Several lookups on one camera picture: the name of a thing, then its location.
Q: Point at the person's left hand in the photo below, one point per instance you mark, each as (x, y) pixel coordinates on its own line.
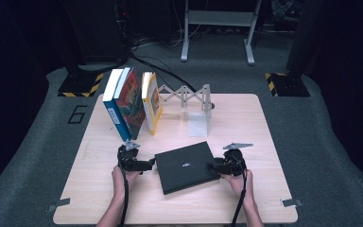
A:
(123, 183)

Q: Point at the black stand striped base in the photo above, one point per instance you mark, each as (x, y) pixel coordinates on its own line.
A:
(82, 85)
(290, 85)

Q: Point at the white metal stand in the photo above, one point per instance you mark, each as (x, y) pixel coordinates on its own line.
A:
(220, 18)

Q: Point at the yellow book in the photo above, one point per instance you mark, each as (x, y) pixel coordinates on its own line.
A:
(152, 104)

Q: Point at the grey tape strip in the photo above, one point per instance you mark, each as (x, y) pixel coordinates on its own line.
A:
(58, 205)
(291, 202)

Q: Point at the small dark knob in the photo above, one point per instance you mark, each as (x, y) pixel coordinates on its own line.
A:
(212, 106)

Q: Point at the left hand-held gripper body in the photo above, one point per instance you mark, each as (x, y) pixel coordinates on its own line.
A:
(129, 159)

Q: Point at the red and blue illustrated book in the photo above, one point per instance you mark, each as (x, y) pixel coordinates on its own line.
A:
(130, 107)

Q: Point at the dark cabinet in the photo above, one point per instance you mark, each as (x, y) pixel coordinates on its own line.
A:
(104, 31)

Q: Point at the person's right hand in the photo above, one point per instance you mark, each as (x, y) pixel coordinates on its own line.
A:
(238, 187)

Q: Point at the black book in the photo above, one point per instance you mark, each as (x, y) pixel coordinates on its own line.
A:
(186, 170)

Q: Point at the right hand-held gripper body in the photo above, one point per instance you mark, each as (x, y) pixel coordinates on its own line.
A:
(234, 162)

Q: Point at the grey expandable book rack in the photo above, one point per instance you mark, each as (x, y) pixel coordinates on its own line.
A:
(198, 124)

